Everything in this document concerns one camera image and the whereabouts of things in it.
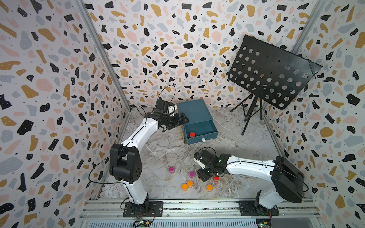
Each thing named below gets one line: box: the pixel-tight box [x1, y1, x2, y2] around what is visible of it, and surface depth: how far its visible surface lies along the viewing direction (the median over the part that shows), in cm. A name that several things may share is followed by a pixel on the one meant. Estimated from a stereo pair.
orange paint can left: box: [181, 182, 189, 192], surface depth 81 cm
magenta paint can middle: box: [189, 171, 196, 179], surface depth 86 cm
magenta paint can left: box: [168, 166, 175, 174], surface depth 87 cm
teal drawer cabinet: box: [177, 98, 219, 145], surface depth 87 cm
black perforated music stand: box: [226, 34, 324, 136], surface depth 80 cm
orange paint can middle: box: [187, 180, 194, 188], surface depth 81 cm
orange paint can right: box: [205, 184, 214, 192], surface depth 81 cm
